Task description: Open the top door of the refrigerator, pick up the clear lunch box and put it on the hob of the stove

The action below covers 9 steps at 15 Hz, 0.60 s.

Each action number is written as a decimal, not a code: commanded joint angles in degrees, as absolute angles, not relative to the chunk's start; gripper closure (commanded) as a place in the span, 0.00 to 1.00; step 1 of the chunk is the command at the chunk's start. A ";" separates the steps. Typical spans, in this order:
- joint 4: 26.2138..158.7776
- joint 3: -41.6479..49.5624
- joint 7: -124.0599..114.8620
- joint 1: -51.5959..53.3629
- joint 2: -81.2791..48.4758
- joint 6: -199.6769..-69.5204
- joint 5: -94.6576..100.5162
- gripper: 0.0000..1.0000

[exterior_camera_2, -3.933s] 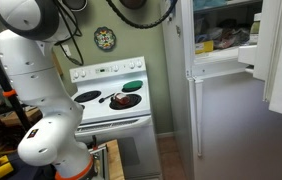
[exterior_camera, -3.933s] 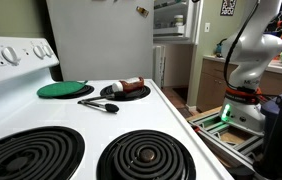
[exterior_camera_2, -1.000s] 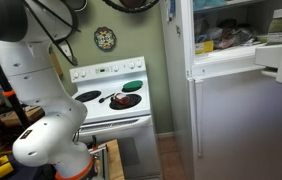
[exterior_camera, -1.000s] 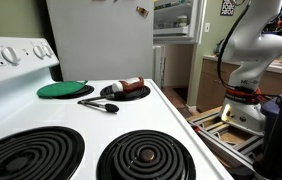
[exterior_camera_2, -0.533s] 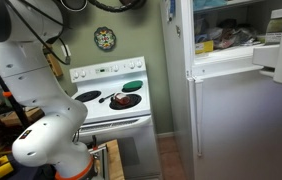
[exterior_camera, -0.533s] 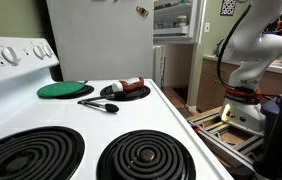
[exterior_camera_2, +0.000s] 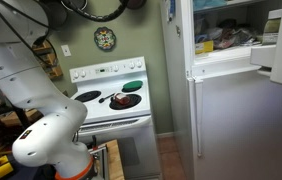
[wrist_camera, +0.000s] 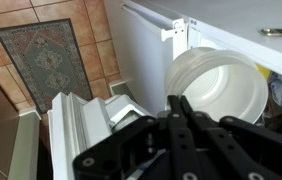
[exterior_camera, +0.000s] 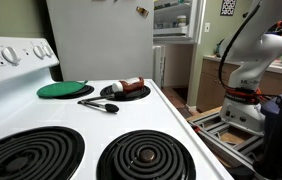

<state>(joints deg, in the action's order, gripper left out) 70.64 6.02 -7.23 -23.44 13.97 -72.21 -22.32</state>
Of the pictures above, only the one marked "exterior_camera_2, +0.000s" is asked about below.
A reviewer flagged white refrigerator cabinet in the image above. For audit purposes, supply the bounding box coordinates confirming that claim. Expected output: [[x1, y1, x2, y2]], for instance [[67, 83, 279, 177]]
[[160, 0, 282, 180]]

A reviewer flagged white electric stove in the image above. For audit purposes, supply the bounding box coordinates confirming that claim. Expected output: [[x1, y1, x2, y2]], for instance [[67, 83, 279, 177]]
[[65, 55, 164, 180]]

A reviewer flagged yellow food box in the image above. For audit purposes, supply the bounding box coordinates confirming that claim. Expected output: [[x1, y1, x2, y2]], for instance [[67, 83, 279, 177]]
[[194, 40, 215, 55]]

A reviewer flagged brown bottle on plate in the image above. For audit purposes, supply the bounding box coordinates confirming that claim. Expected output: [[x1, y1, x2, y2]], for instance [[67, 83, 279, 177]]
[[113, 92, 131, 106]]

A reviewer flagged wooden tabletop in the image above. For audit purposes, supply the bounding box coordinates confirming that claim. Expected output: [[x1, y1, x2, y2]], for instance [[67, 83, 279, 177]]
[[104, 139, 126, 180]]

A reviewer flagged brown hanging pan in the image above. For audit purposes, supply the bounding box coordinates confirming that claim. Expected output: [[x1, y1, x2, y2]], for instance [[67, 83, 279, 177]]
[[124, 0, 148, 10]]

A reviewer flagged blue fridge magnet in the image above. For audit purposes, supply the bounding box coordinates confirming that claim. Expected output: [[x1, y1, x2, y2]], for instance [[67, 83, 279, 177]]
[[168, 0, 176, 18]]

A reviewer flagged wooden spice rack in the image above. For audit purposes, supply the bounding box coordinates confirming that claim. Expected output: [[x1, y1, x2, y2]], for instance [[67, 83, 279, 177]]
[[30, 39, 64, 80]]

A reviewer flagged black hanging pan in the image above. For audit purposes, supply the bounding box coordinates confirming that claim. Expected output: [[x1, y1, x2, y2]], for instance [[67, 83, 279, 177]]
[[60, 0, 89, 13]]

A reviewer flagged dark frozen food bag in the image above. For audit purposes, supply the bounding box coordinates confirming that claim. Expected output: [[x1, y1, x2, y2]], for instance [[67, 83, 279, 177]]
[[214, 18, 262, 46]]

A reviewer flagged teal frozen food bag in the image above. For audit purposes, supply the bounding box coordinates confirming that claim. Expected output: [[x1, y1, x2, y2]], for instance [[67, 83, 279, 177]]
[[193, 0, 230, 12]]

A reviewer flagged white lidded green jar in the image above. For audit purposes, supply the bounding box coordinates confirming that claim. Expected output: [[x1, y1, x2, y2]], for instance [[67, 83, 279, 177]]
[[262, 9, 282, 46]]

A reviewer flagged white oven door handle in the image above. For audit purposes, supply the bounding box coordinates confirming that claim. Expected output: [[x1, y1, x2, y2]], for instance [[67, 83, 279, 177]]
[[76, 114, 153, 135]]

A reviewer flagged colourful decorative wall plate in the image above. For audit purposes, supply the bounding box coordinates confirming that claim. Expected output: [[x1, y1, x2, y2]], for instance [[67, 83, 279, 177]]
[[93, 26, 117, 52]]

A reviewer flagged aluminium profile frame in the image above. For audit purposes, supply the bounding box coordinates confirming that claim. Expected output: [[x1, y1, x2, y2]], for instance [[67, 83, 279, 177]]
[[86, 144, 110, 180]]

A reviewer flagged thick black braided cable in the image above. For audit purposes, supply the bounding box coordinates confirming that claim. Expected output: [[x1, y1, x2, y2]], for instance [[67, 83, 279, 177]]
[[60, 0, 131, 23]]

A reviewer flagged white light switch plate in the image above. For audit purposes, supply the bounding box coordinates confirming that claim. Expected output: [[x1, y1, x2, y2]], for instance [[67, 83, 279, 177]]
[[60, 44, 73, 58]]

